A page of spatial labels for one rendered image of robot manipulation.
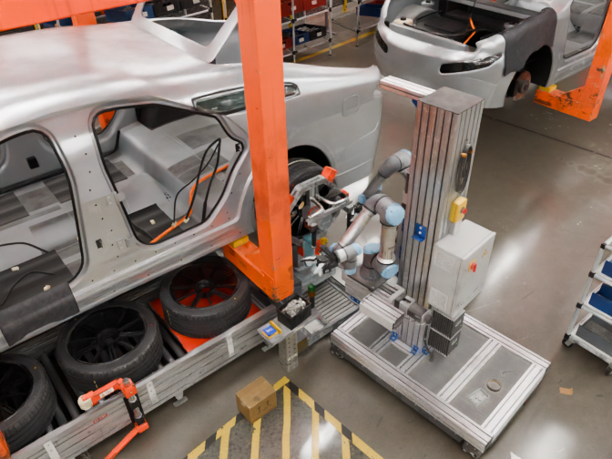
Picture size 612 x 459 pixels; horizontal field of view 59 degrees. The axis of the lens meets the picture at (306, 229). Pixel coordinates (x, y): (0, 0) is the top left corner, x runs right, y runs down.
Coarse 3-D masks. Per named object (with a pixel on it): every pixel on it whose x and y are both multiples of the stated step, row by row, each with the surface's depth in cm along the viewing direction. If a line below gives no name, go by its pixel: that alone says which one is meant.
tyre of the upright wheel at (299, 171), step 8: (288, 160) 405; (296, 160) 405; (304, 160) 408; (288, 168) 397; (296, 168) 396; (304, 168) 395; (312, 168) 397; (320, 168) 402; (296, 176) 390; (304, 176) 394; (312, 176) 400; (296, 184) 393; (336, 184) 422
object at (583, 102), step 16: (608, 16) 530; (608, 32) 536; (608, 48) 542; (592, 64) 560; (608, 64) 550; (592, 80) 567; (608, 80) 569; (544, 96) 615; (560, 96) 603; (576, 96) 588; (592, 96) 573; (576, 112) 594; (592, 112) 580
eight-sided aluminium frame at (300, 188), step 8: (320, 176) 398; (304, 184) 392; (312, 184) 391; (320, 184) 396; (328, 184) 402; (296, 192) 390; (296, 200) 388; (336, 200) 418; (336, 216) 427; (320, 232) 427; (296, 240) 409
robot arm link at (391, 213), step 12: (384, 204) 310; (396, 204) 308; (384, 216) 309; (396, 216) 308; (384, 228) 317; (384, 240) 322; (384, 252) 327; (372, 264) 340; (384, 264) 331; (396, 264) 333; (384, 276) 333
